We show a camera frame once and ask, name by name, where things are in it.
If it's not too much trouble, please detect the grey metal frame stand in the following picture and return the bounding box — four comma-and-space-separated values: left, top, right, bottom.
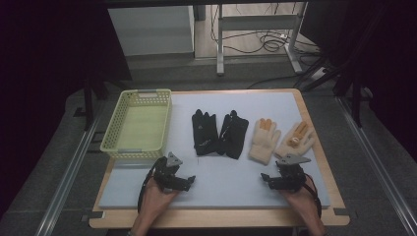
215, 1, 310, 78

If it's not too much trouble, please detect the aluminium floor rail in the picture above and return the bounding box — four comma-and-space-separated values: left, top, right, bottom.
335, 95, 417, 236
34, 109, 103, 236

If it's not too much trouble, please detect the white cabinet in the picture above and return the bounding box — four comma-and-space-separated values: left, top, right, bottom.
107, 5, 196, 61

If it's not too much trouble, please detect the tangle of black floor cables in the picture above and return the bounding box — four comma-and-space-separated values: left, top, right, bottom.
210, 2, 322, 57

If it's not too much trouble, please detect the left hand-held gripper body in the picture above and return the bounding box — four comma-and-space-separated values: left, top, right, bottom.
151, 151, 187, 193

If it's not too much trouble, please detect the pale green plastic basket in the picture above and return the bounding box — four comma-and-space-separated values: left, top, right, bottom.
99, 88, 173, 161

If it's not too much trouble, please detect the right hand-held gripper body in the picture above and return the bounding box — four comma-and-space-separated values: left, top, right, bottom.
274, 152, 312, 193

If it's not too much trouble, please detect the cream knit glove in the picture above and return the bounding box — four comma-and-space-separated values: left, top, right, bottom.
248, 117, 282, 166
273, 120, 317, 160

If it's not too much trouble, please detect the right hand-held gripper black cable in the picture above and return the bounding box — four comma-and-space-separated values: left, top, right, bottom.
303, 174, 324, 219

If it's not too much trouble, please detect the black tripod stand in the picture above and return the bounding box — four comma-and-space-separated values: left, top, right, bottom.
294, 48, 376, 130

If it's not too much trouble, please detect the black glove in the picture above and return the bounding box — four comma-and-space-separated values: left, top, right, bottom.
216, 109, 250, 160
191, 108, 220, 157

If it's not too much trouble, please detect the person's right hand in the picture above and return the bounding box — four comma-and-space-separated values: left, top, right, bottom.
279, 175, 322, 228

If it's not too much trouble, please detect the person's left hand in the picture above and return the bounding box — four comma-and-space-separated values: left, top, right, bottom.
139, 177, 180, 228

